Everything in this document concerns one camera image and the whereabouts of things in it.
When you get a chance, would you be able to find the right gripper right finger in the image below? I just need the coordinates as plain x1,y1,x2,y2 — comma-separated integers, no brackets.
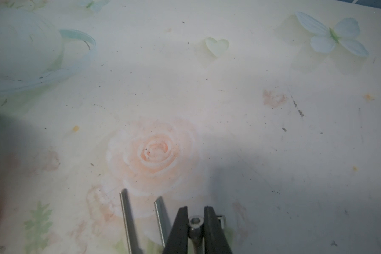
204,206,232,254

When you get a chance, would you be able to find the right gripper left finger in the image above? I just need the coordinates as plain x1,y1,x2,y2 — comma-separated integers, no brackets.
163,206,188,254

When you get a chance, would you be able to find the metal socket screw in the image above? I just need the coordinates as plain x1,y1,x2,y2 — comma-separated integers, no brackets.
188,215,204,254

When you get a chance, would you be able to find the floral table mat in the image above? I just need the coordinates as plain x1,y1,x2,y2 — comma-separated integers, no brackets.
0,1,381,254

